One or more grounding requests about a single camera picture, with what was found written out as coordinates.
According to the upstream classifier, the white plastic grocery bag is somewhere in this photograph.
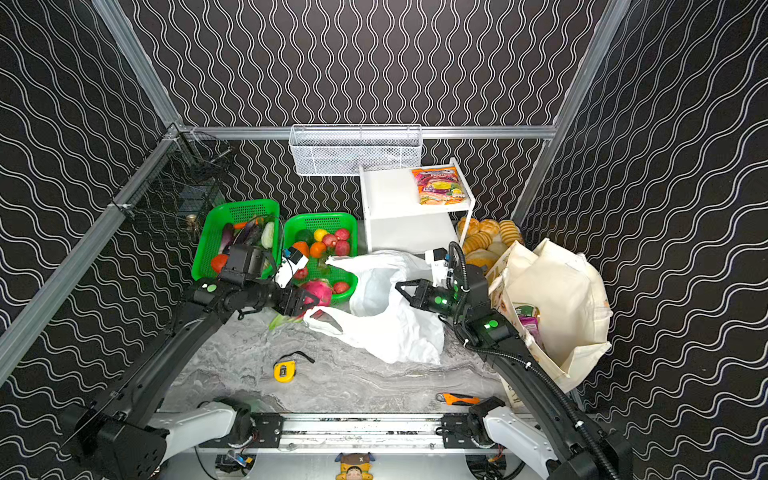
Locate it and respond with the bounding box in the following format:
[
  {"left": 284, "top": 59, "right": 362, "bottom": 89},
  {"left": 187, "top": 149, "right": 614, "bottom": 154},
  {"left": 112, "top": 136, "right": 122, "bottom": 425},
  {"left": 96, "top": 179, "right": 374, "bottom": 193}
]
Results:
[{"left": 303, "top": 250, "right": 444, "bottom": 365}]

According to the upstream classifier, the green drink can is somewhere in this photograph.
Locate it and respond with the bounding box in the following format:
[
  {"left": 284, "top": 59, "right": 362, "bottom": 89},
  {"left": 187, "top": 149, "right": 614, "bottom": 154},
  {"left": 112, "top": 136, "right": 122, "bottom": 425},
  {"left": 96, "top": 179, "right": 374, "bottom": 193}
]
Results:
[{"left": 515, "top": 304, "right": 540, "bottom": 319}]

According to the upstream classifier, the pink dragon fruit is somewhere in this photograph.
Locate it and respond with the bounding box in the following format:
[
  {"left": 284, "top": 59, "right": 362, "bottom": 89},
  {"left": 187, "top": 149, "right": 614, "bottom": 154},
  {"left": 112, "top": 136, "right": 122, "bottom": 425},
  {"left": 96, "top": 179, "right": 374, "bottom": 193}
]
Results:
[{"left": 301, "top": 279, "right": 333, "bottom": 306}]

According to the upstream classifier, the cream canvas tote bag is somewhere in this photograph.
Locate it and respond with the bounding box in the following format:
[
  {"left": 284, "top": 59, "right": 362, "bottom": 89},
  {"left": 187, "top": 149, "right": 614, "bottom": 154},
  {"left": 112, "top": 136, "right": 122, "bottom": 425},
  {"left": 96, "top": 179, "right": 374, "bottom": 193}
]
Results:
[{"left": 486, "top": 239, "right": 613, "bottom": 393}]

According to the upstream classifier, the red apple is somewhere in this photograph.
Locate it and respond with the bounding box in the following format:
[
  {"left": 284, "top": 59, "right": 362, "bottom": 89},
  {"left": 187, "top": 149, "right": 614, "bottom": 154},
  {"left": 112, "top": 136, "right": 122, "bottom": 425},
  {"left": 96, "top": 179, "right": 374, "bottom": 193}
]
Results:
[{"left": 334, "top": 240, "right": 351, "bottom": 256}]

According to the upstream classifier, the purple snack pouch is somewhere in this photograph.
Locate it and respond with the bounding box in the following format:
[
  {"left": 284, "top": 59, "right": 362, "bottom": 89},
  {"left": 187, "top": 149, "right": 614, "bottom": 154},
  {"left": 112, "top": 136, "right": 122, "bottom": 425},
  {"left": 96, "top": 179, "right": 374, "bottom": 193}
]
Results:
[{"left": 519, "top": 316, "right": 544, "bottom": 349}]

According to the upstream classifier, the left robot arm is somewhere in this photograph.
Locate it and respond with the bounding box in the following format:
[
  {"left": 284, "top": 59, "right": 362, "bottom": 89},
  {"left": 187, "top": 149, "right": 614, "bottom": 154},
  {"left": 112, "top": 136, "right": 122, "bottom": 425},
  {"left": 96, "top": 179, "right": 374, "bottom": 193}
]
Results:
[{"left": 59, "top": 245, "right": 320, "bottom": 479}]

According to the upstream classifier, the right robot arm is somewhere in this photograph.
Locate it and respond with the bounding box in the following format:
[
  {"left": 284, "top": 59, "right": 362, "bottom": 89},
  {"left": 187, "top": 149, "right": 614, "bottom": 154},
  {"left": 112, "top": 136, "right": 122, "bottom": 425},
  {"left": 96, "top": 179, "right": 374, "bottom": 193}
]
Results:
[{"left": 395, "top": 265, "right": 633, "bottom": 479}]

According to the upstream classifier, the red tomato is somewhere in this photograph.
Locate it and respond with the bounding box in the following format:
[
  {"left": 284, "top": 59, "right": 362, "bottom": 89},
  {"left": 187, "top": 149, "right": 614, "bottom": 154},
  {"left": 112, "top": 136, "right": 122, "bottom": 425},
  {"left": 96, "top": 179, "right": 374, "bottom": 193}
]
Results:
[{"left": 211, "top": 254, "right": 229, "bottom": 274}]

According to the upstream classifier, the white bread tray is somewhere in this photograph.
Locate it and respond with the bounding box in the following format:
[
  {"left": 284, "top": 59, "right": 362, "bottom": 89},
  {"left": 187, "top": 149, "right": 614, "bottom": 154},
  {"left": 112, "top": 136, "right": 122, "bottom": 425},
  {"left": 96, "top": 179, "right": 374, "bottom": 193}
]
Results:
[{"left": 456, "top": 217, "right": 524, "bottom": 259}]

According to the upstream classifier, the large round bread loaf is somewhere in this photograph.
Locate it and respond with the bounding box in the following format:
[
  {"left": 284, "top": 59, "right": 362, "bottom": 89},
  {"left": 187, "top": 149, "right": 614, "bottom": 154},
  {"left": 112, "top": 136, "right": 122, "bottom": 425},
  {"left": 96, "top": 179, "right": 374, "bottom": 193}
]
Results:
[{"left": 465, "top": 249, "right": 500, "bottom": 272}]

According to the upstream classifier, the purple eggplant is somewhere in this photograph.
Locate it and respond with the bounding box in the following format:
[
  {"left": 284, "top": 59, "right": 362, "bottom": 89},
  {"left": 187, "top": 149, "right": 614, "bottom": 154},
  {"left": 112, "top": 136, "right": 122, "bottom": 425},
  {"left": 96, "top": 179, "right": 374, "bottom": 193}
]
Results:
[{"left": 219, "top": 223, "right": 236, "bottom": 254}]

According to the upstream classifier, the left green basket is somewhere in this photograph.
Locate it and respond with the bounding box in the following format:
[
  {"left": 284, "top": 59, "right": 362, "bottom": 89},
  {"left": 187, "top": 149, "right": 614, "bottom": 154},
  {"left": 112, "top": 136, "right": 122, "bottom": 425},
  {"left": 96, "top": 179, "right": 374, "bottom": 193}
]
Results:
[{"left": 191, "top": 199, "right": 281, "bottom": 280}]

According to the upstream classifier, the green basket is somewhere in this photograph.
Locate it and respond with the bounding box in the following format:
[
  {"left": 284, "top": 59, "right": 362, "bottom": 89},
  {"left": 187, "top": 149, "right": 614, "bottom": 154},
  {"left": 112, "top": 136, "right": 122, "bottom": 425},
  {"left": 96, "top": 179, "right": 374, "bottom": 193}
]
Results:
[
  {"left": 283, "top": 212, "right": 359, "bottom": 305},
  {"left": 191, "top": 199, "right": 281, "bottom": 280}
]

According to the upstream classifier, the white two-tier shelf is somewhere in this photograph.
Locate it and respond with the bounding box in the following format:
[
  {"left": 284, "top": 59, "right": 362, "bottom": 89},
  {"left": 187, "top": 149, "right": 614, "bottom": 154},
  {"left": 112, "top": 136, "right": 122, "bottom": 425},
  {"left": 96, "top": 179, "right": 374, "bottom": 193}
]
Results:
[{"left": 359, "top": 158, "right": 476, "bottom": 255}]

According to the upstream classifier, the orange fruit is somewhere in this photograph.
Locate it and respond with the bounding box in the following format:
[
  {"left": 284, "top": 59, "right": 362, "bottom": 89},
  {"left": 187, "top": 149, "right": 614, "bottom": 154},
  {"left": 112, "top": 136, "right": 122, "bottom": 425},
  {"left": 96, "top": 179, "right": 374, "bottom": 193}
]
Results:
[{"left": 309, "top": 242, "right": 327, "bottom": 259}]

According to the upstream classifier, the yellow lemon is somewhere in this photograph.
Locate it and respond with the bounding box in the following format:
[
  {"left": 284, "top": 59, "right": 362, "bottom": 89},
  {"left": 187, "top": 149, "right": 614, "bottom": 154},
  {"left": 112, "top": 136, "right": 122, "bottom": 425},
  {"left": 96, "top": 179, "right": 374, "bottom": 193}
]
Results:
[{"left": 313, "top": 229, "right": 328, "bottom": 242}]

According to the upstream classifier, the right green basket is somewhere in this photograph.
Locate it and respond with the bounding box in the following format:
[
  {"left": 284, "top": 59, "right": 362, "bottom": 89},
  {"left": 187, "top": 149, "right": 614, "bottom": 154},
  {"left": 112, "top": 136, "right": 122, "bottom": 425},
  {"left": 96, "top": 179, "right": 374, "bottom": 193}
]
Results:
[{"left": 283, "top": 212, "right": 359, "bottom": 305}]

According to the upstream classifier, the yellow tape measure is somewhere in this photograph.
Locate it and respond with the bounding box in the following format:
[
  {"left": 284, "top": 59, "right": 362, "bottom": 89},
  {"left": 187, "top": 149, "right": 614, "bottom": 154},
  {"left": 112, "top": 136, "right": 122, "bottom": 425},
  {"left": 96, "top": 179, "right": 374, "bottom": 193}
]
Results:
[{"left": 273, "top": 351, "right": 316, "bottom": 383}]

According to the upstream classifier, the orange utility knife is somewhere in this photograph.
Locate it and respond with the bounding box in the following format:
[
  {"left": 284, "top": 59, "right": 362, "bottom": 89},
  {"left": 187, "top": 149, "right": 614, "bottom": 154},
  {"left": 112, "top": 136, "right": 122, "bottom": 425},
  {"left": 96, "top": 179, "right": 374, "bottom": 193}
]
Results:
[{"left": 435, "top": 392, "right": 483, "bottom": 406}]

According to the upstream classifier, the orange snack bag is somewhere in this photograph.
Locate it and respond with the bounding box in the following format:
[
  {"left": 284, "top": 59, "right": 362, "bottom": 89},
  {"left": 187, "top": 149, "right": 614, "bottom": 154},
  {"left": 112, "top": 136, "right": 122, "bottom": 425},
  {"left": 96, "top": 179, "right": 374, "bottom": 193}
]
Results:
[{"left": 412, "top": 166, "right": 467, "bottom": 205}]

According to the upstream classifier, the cartoon figure toy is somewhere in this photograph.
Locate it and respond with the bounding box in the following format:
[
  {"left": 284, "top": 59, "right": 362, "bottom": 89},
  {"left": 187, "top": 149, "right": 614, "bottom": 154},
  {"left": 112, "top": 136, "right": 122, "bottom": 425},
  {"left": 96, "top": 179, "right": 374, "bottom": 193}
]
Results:
[{"left": 335, "top": 453, "right": 376, "bottom": 480}]

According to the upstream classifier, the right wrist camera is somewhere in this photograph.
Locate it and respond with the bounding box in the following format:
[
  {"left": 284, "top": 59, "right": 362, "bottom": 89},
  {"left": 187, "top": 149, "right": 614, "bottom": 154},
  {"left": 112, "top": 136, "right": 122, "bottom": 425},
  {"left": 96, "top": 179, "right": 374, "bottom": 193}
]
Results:
[{"left": 425, "top": 248, "right": 450, "bottom": 288}]

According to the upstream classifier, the black wire basket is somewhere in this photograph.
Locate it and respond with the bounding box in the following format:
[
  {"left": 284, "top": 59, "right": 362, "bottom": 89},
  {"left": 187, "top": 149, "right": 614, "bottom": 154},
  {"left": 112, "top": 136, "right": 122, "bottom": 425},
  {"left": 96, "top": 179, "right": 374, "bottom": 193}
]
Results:
[{"left": 116, "top": 131, "right": 233, "bottom": 245}]

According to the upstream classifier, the metal base rail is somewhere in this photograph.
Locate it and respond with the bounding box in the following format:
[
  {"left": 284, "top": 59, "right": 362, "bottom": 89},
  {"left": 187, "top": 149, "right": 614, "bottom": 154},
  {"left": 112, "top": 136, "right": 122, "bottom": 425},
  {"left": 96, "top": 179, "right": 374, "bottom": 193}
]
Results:
[{"left": 197, "top": 411, "right": 541, "bottom": 454}]

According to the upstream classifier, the white wire basket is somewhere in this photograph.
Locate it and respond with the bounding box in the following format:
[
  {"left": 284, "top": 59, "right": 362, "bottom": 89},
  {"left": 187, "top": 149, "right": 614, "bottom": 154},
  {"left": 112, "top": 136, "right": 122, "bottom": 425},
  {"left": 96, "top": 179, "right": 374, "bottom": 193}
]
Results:
[{"left": 289, "top": 124, "right": 423, "bottom": 176}]

